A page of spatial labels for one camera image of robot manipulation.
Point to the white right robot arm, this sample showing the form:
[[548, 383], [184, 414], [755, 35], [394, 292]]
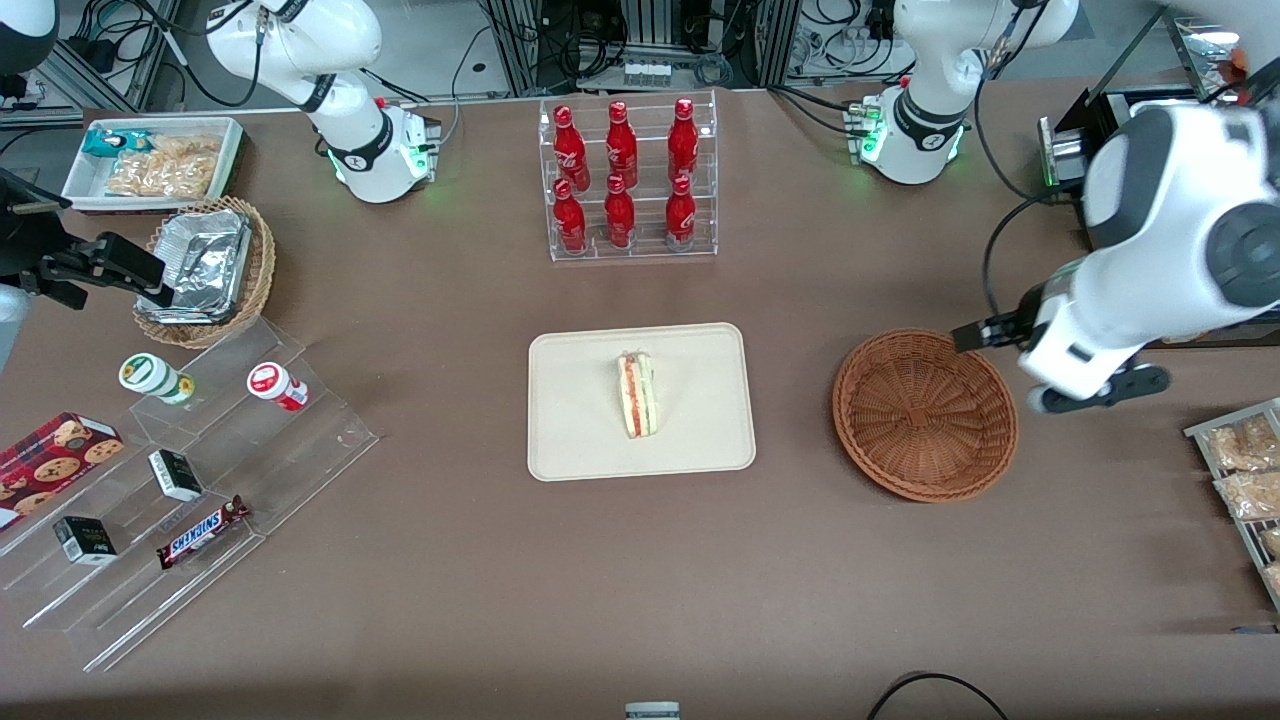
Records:
[[350, 110]]

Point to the white power strip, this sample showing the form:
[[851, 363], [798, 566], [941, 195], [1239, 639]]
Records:
[[645, 72]]

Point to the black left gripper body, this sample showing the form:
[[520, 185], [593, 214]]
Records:
[[1022, 317]]

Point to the clear acrylic stepped shelf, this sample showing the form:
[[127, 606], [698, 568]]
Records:
[[290, 460]]

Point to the small black carton box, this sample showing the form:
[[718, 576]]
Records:
[[85, 540], [176, 475]]

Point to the red lidded snack cup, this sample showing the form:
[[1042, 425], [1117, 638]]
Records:
[[277, 386]]

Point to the cream rectangular tray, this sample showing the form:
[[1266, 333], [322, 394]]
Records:
[[580, 410]]

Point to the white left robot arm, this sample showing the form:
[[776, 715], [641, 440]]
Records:
[[1180, 200]]

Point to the brown Snickers chocolate bar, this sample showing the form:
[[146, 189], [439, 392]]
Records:
[[203, 532]]

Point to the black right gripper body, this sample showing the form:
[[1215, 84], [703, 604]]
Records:
[[30, 240]]

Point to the teal snack packet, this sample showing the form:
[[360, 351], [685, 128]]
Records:
[[108, 142]]

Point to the brown round wicker basket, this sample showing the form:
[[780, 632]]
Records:
[[925, 415]]

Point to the red cola bottle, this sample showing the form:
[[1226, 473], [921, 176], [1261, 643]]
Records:
[[570, 218], [622, 148], [619, 215], [680, 215], [570, 150], [683, 140]]

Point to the light tan wicker basket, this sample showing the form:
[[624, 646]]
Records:
[[260, 270]]

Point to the clear bag of chips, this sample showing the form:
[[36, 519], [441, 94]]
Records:
[[188, 150], [150, 180]]

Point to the triangle sandwich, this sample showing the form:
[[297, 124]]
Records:
[[637, 395]]

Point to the clear acrylic bottle rack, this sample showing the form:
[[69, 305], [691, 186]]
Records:
[[645, 250]]

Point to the green sunflower snack cup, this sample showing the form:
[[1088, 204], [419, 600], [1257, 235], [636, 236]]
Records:
[[152, 376]]

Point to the red tartan cookie box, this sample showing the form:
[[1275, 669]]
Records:
[[55, 465]]

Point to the white rectangular bin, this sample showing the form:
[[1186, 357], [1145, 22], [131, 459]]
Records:
[[85, 185]]

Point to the clear bag of fried snacks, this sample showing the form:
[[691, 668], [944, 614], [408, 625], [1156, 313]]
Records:
[[1240, 447], [1250, 495]]

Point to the aluminium frame equipment rack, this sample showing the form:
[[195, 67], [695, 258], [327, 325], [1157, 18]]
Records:
[[650, 20]]

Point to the crumpled aluminium foil tray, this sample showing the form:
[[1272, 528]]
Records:
[[200, 265]]

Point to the small grey device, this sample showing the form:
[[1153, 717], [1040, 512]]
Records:
[[652, 711]]

